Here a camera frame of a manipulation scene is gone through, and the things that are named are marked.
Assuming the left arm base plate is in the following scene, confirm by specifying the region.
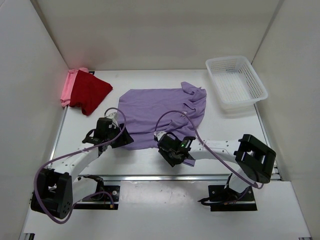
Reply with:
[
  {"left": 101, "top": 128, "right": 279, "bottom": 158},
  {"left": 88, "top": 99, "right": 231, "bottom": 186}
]
[{"left": 74, "top": 184, "right": 121, "bottom": 211}]

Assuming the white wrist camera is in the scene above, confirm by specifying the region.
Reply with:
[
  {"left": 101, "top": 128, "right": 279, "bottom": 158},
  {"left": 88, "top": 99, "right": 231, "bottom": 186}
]
[
  {"left": 153, "top": 131, "right": 166, "bottom": 142},
  {"left": 104, "top": 112, "right": 119, "bottom": 127}
]

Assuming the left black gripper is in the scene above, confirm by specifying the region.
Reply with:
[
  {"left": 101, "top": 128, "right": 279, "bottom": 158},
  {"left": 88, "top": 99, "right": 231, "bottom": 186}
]
[{"left": 105, "top": 123, "right": 134, "bottom": 148}]

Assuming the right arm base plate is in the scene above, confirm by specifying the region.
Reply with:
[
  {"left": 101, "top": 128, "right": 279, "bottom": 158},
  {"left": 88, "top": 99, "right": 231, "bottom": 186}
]
[{"left": 206, "top": 185, "right": 258, "bottom": 212}]

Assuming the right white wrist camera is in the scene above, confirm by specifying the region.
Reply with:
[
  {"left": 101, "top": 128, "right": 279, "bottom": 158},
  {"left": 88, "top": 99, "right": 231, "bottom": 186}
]
[{"left": 153, "top": 131, "right": 166, "bottom": 142}]

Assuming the lavender garment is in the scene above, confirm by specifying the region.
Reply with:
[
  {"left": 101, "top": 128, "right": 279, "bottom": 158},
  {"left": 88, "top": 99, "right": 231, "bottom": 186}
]
[{"left": 117, "top": 81, "right": 207, "bottom": 151}]

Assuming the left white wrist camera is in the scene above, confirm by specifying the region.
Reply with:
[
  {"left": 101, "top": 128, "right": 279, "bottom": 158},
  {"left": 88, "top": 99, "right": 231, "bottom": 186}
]
[{"left": 104, "top": 112, "right": 119, "bottom": 127}]

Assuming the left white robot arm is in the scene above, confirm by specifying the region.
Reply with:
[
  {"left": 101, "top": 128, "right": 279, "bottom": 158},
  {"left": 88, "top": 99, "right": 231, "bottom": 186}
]
[{"left": 30, "top": 117, "right": 134, "bottom": 224}]

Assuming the red t shirt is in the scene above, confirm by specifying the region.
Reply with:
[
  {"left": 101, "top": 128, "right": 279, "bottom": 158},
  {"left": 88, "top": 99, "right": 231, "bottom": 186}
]
[{"left": 69, "top": 70, "right": 113, "bottom": 116}]

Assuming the pink t shirt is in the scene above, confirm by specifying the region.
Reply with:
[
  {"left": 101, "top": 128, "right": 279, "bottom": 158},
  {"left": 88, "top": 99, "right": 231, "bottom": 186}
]
[{"left": 60, "top": 67, "right": 89, "bottom": 108}]

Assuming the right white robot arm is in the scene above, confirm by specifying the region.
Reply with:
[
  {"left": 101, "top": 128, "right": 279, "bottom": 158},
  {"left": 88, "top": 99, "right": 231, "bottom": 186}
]
[{"left": 154, "top": 132, "right": 276, "bottom": 206}]

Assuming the white plastic basket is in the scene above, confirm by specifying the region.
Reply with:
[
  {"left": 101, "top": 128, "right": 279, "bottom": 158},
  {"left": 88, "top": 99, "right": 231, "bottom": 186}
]
[{"left": 205, "top": 55, "right": 268, "bottom": 111}]

